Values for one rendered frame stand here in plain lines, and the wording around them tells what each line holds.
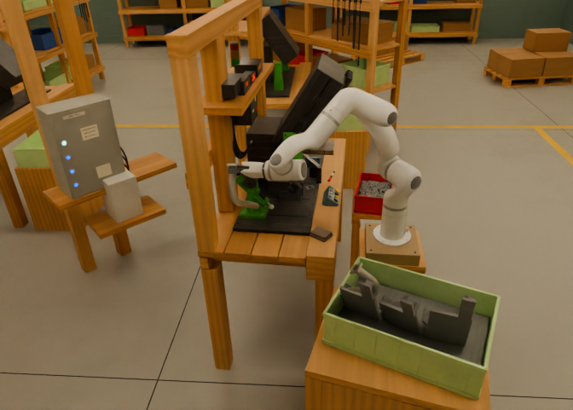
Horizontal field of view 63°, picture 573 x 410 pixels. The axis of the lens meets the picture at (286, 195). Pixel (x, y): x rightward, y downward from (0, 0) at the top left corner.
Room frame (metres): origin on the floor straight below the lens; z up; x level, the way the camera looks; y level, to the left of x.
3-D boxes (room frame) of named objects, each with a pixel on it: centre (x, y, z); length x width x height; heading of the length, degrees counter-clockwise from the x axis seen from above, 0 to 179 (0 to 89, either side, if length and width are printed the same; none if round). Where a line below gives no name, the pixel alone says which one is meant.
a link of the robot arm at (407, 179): (1.91, -0.55, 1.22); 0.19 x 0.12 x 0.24; 29
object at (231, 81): (2.35, 0.26, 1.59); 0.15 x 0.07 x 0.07; 171
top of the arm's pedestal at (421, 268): (1.95, -0.53, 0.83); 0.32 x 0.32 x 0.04; 82
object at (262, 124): (2.73, 0.12, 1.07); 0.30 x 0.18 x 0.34; 171
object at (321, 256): (2.55, -0.28, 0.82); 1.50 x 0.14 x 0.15; 171
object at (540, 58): (7.73, -4.15, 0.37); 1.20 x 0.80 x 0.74; 93
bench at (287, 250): (2.60, 0.00, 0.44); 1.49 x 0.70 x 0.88; 171
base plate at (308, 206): (2.60, 0.00, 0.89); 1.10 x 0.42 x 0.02; 171
